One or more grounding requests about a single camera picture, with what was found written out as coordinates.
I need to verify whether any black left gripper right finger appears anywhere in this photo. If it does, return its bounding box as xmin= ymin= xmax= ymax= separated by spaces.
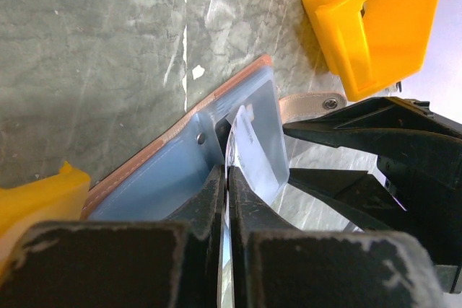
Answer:
xmin=228 ymin=167 xmax=445 ymax=307

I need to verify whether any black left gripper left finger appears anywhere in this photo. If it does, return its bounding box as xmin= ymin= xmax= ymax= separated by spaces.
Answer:
xmin=1 ymin=165 xmax=225 ymax=307

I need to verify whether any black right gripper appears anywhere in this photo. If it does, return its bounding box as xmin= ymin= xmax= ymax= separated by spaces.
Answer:
xmin=283 ymin=97 xmax=461 ymax=294

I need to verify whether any pink leather card holder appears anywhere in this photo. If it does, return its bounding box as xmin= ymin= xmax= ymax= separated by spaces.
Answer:
xmin=81 ymin=53 xmax=348 ymax=221

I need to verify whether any white card from red bin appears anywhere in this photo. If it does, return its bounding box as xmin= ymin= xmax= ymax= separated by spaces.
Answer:
xmin=216 ymin=105 xmax=268 ymax=308

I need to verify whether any yellow bin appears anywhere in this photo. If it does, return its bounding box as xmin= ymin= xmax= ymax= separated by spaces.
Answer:
xmin=1 ymin=162 xmax=90 ymax=273
xmin=302 ymin=0 xmax=439 ymax=101

